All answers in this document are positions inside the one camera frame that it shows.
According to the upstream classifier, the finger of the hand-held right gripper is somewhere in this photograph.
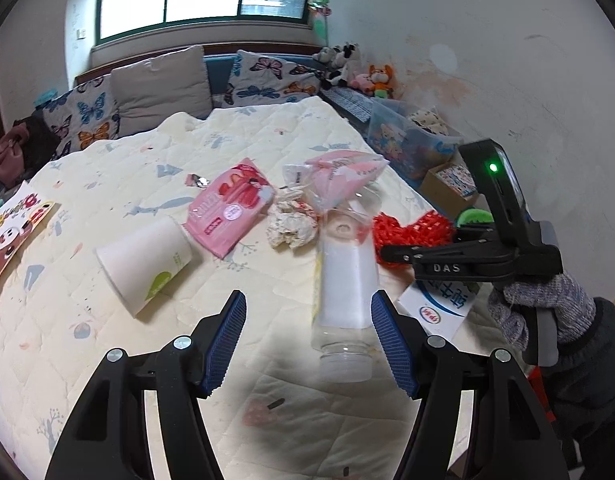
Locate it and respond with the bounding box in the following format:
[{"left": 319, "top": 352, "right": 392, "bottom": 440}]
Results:
[{"left": 380, "top": 230, "right": 513, "bottom": 265}]

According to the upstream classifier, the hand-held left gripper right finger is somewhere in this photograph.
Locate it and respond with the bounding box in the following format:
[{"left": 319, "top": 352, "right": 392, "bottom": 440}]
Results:
[{"left": 370, "top": 289, "right": 571, "bottom": 480}]

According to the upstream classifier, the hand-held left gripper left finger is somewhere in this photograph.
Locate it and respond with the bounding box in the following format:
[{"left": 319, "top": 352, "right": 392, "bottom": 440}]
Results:
[{"left": 45, "top": 290, "right": 248, "bottom": 480}]

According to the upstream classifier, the red mesh net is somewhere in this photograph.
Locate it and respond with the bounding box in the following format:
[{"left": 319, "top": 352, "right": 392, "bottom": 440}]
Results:
[{"left": 371, "top": 210, "right": 458, "bottom": 271}]

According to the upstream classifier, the green plastic basket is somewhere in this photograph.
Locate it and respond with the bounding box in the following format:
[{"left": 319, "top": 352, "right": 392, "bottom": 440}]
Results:
[{"left": 455, "top": 208, "right": 495, "bottom": 233}]

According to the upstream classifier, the clear plastic bottle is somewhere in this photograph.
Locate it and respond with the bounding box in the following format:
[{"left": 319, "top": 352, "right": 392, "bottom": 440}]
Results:
[{"left": 310, "top": 195, "right": 383, "bottom": 381}]

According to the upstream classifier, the pink snack packet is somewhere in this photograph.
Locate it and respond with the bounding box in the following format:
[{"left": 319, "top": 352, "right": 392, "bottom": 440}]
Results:
[{"left": 188, "top": 157, "right": 276, "bottom": 260}]

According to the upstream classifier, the person's right forearm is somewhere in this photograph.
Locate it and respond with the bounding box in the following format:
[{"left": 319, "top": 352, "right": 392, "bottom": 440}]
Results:
[{"left": 527, "top": 297, "right": 615, "bottom": 461}]

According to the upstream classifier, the person's right hand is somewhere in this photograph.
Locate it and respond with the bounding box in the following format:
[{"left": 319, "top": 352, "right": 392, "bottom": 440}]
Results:
[{"left": 487, "top": 272, "right": 595, "bottom": 351}]

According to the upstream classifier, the white blue carton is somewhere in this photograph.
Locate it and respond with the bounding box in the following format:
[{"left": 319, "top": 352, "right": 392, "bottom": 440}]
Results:
[{"left": 397, "top": 280, "right": 483, "bottom": 343}]

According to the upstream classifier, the cardboard box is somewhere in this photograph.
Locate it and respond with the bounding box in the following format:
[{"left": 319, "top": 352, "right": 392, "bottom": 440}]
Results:
[{"left": 420, "top": 160, "right": 481, "bottom": 216}]

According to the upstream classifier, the pink plastic bag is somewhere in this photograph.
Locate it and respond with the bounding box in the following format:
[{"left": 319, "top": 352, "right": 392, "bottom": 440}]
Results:
[{"left": 302, "top": 150, "right": 391, "bottom": 211}]

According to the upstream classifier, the spotted cloth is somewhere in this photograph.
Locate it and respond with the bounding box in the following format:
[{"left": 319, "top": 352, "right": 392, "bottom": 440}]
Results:
[{"left": 407, "top": 107, "right": 451, "bottom": 136}]

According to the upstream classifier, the crumpled white tissue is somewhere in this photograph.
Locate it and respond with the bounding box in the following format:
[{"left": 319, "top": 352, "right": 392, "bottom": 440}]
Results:
[{"left": 266, "top": 199, "right": 321, "bottom": 251}]

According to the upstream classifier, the clear storage box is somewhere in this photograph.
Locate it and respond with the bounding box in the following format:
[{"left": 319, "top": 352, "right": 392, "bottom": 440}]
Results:
[{"left": 365, "top": 97, "right": 463, "bottom": 183}]

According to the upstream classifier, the white paper cup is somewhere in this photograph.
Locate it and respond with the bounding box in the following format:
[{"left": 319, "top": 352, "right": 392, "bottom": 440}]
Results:
[{"left": 95, "top": 216, "right": 193, "bottom": 318}]

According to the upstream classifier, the clear plastic wrapper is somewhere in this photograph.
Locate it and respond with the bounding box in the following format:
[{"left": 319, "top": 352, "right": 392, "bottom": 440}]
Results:
[{"left": 282, "top": 164, "right": 308, "bottom": 196}]

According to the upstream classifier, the red plastic object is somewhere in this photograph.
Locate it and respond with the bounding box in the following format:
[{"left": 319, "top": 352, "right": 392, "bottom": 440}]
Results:
[{"left": 530, "top": 364, "right": 555, "bottom": 423}]

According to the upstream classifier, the blue patterned folded mat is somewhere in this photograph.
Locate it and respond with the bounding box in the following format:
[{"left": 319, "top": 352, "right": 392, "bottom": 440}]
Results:
[{"left": 320, "top": 87, "right": 375, "bottom": 121}]

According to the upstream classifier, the orange fox plush toy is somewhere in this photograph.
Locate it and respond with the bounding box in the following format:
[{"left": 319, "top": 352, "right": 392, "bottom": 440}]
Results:
[{"left": 367, "top": 64, "right": 395, "bottom": 100}]

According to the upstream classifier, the cream printed quilt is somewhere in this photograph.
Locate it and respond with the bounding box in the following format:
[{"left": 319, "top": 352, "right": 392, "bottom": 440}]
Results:
[{"left": 0, "top": 96, "right": 488, "bottom": 480}]

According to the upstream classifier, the cow plush toy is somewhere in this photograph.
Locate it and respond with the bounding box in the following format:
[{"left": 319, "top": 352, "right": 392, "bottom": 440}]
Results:
[{"left": 327, "top": 42, "right": 361, "bottom": 88}]

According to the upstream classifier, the butterfly print pillow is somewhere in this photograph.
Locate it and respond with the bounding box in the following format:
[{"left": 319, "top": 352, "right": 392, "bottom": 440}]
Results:
[
  {"left": 222, "top": 50, "right": 323, "bottom": 108},
  {"left": 40, "top": 74, "right": 121, "bottom": 161}
]

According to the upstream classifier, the panda picture book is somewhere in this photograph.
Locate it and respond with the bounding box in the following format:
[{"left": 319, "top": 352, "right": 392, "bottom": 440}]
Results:
[{"left": 0, "top": 182, "right": 61, "bottom": 301}]

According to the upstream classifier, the blue padded headboard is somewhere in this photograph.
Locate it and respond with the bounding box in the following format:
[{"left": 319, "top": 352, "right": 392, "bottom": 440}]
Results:
[{"left": 202, "top": 52, "right": 238, "bottom": 108}]

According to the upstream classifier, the green pinwheel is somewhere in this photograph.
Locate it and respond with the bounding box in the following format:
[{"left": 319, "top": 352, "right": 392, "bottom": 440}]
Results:
[{"left": 307, "top": 0, "right": 333, "bottom": 46}]

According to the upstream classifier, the grey pillow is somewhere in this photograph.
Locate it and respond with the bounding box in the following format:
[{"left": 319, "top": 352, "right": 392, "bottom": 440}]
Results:
[{"left": 110, "top": 45, "right": 213, "bottom": 136}]

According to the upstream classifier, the dark clothing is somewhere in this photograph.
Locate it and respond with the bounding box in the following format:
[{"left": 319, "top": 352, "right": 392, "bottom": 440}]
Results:
[{"left": 12, "top": 112, "right": 61, "bottom": 161}]

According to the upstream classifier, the pink clothing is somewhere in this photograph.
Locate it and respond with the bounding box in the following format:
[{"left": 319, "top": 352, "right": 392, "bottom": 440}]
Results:
[{"left": 0, "top": 125, "right": 31, "bottom": 183}]

